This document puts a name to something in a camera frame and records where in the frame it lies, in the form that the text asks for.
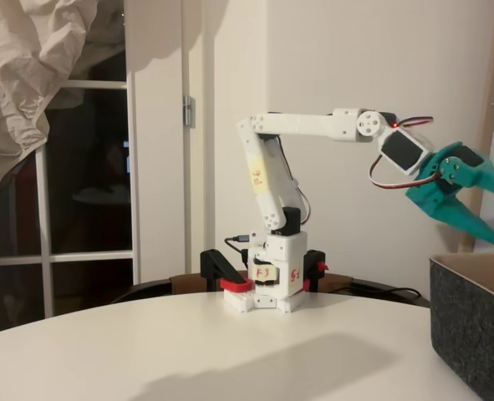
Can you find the teal gripper black servo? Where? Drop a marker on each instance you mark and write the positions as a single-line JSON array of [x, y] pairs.
[[435, 189]]

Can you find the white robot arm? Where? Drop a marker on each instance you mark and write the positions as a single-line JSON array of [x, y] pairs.
[[296, 123]]

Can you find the dark grey felt box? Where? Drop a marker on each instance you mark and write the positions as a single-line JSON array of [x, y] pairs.
[[468, 326]]

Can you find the dark low furniture piece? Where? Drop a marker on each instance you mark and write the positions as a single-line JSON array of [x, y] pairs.
[[338, 282]]

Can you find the silver door hinge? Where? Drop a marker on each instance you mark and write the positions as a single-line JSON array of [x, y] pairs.
[[189, 110]]

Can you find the white framed glass door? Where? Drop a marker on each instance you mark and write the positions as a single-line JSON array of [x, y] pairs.
[[130, 188]]

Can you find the crumpled beige curtain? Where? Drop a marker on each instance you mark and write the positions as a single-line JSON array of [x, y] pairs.
[[12, 62]]

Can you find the light wooden post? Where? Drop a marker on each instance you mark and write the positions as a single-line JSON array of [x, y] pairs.
[[493, 83]]

